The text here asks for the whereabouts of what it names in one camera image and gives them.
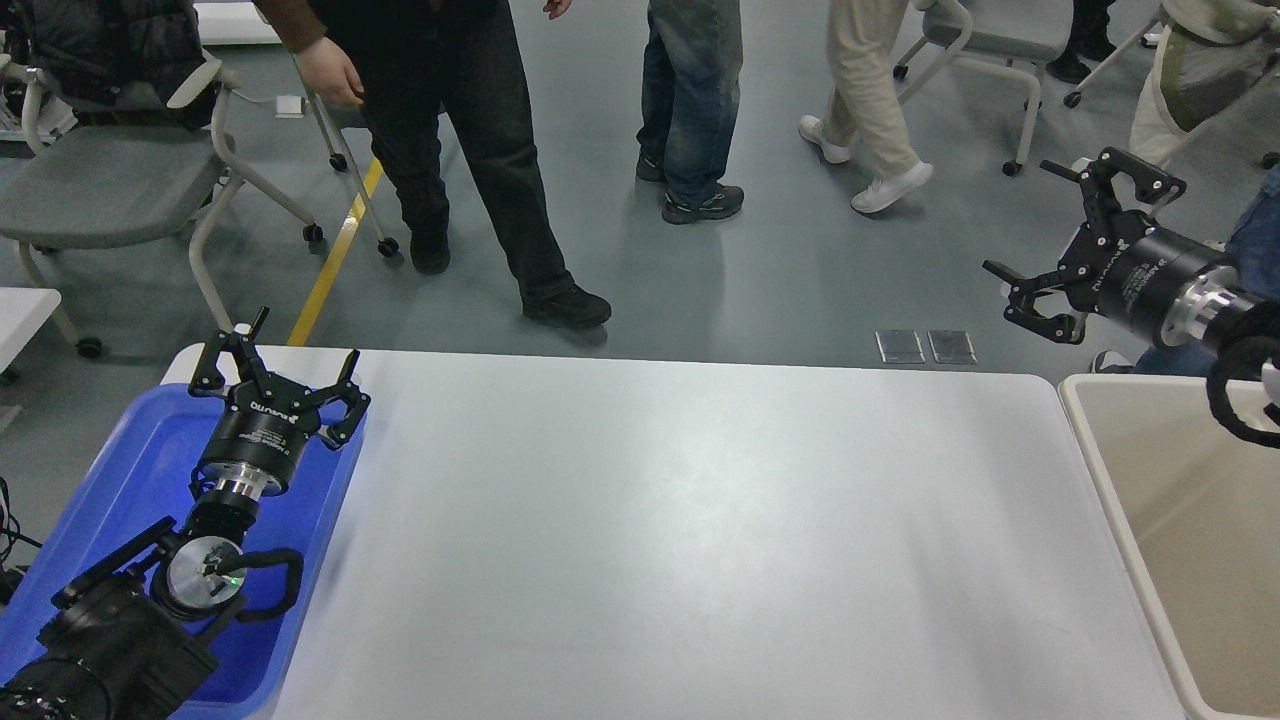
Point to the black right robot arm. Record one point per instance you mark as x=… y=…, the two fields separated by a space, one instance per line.
x=1040 y=304

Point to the blue plastic tray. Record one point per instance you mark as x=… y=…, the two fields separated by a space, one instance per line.
x=142 y=475

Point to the beige plastic bin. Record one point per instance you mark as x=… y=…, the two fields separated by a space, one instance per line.
x=1195 y=514

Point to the person in blue jeans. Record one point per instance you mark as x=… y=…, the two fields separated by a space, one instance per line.
x=690 y=102

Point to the grey office chair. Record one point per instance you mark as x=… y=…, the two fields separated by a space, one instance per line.
x=1008 y=39
x=104 y=187

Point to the black jacket on chair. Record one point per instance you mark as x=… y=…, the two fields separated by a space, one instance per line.
x=113 y=57

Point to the grey office chair right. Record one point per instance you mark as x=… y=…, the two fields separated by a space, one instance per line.
x=1008 y=39

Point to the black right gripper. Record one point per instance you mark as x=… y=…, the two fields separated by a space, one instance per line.
x=1150 y=280

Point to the white side table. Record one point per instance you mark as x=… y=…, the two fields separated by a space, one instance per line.
x=23 y=311

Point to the chair with beige jacket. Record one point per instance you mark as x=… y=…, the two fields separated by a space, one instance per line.
x=1210 y=54

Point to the person in beige trousers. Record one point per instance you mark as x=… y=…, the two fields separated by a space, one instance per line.
x=863 y=103

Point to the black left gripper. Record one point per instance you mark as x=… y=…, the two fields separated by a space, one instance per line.
x=262 y=432

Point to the grey office chair left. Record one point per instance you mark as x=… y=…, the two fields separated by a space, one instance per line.
x=104 y=187

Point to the left metal floor plate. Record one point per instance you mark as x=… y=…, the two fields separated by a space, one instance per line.
x=897 y=347

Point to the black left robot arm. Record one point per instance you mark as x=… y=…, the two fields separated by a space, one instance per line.
x=176 y=582

